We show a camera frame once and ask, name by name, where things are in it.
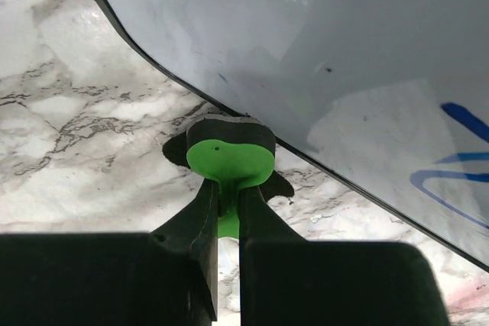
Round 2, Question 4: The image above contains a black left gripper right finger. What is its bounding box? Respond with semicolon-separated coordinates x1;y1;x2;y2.
238;187;449;325

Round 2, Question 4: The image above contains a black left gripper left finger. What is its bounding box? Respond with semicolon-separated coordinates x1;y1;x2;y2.
1;180;219;325

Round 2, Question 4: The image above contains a green black whiteboard eraser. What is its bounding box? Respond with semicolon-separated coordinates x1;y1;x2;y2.
162;114;294;239

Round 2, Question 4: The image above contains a white dry-erase whiteboard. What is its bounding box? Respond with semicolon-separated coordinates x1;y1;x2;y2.
96;0;488;269

